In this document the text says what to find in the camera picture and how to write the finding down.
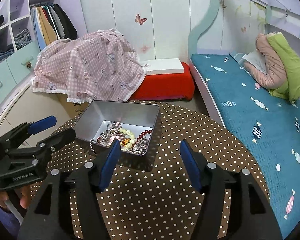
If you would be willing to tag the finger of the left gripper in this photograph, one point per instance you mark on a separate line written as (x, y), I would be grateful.
(41, 125)
(57, 141)

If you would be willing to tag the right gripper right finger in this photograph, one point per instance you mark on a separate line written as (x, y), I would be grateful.
(196, 166)

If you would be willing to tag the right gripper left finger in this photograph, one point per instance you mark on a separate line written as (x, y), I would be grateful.
(105, 162)

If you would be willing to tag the pink charm pendant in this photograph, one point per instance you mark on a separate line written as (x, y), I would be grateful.
(113, 130)

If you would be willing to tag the purple sleeve left forearm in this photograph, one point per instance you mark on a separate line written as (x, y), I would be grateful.
(9, 225)

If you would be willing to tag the left hand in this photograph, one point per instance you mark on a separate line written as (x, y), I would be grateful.
(23, 195)

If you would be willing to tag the cardboard box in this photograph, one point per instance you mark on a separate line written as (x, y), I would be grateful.
(73, 109)

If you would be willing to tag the silver metal tin box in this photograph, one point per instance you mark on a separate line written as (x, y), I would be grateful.
(133, 124)

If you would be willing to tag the brown polka dot tablecloth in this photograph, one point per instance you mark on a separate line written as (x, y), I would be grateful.
(162, 204)

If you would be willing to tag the teal drawer cabinet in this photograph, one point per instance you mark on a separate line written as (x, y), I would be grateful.
(13, 70)

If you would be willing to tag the pinecone drawer ornament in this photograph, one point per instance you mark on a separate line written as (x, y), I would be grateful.
(28, 65)

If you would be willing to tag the red storage ottoman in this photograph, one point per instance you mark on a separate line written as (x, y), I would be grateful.
(166, 86)

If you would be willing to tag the folded jeans stack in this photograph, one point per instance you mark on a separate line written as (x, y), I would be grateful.
(6, 52)

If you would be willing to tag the teal bed mattress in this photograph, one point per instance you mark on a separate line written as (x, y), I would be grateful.
(268, 126)

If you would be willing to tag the pink checkered cloth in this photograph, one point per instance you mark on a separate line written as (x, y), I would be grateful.
(101, 65)

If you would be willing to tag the white flat box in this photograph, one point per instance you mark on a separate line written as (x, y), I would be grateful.
(163, 66)

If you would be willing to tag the hanging clothes row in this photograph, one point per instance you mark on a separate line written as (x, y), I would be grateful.
(51, 23)

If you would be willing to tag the lilac wardrobe shelf unit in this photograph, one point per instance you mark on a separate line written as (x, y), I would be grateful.
(16, 25)

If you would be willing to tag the pink padded jacket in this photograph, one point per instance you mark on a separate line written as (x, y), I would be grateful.
(275, 74)

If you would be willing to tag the green quilt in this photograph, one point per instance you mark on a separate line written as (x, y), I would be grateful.
(290, 89)

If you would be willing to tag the white wardrobe doors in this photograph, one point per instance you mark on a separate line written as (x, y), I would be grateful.
(164, 35)

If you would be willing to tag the silver chain jewelry pile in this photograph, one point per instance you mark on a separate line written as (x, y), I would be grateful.
(135, 139)

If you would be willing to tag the pink butterfly wall sticker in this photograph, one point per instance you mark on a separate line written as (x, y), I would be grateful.
(140, 20)

